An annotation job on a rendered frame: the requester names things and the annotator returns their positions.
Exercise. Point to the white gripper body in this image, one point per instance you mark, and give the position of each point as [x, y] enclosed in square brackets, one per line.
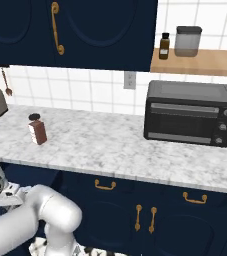
[8, 199]

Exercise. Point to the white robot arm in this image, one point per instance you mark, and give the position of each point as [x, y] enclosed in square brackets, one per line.
[55, 210]

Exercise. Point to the navy drawer front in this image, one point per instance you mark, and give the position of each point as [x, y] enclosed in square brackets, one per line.
[118, 186]
[201, 200]

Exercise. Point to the brown bottle with black cap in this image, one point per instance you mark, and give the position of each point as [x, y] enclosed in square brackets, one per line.
[38, 131]

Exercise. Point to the navy base cupboard door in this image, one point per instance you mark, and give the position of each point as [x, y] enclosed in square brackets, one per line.
[111, 223]
[188, 233]

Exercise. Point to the black toaster oven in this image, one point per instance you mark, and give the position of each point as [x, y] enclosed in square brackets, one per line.
[188, 113]

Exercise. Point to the brown glass bottle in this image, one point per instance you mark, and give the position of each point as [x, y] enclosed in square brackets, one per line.
[164, 46]

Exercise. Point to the grey jar with black lid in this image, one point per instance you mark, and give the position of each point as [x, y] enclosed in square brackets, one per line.
[187, 41]

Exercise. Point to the navy wall cupboard door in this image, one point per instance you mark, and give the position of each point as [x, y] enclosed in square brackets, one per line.
[105, 33]
[18, 30]

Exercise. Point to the grey wall outlet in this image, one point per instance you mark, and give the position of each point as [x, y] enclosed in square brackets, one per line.
[129, 80]

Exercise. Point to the wooden wall shelf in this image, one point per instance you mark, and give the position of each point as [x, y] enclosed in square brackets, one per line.
[198, 63]

